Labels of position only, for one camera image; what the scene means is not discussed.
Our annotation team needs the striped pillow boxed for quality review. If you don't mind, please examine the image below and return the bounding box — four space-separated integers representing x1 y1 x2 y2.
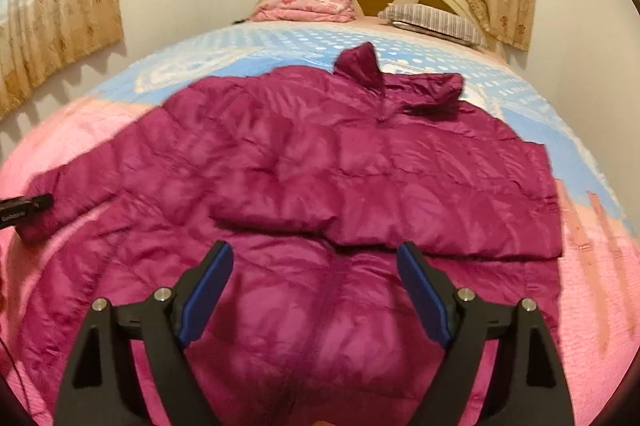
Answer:
377 3 488 48

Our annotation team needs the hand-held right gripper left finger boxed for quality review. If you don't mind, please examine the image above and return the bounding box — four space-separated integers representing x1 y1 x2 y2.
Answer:
52 240 235 426

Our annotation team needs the pink and blue bed blanket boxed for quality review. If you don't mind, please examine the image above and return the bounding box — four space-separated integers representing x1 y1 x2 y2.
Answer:
0 19 640 426

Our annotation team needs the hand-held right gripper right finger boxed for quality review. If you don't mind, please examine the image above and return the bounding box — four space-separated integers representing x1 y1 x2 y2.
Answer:
396 240 576 426

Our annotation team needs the magenta puffer jacket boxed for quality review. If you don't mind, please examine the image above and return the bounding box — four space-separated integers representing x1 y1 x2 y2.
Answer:
17 44 566 426

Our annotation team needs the pink folded quilt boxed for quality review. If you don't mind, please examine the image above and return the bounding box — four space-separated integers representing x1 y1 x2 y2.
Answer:
252 0 356 24

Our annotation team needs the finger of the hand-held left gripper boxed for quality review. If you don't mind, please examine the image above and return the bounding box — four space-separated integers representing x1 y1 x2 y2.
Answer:
19 193 54 212

